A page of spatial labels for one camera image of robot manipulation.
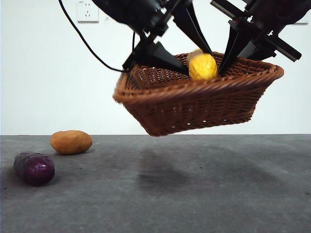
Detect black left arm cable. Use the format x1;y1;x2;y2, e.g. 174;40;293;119
58;0;137;73

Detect yellow corn cob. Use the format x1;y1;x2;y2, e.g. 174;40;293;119
186;49;218;82

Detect purple eggplant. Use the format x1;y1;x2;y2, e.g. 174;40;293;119
14;151;55;187

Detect brown wicker basket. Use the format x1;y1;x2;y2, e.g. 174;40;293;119
113;51;285;137

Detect white wall socket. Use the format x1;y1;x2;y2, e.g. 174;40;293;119
77;1;100;24

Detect brown potato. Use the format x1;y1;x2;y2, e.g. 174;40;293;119
50;130;93;155

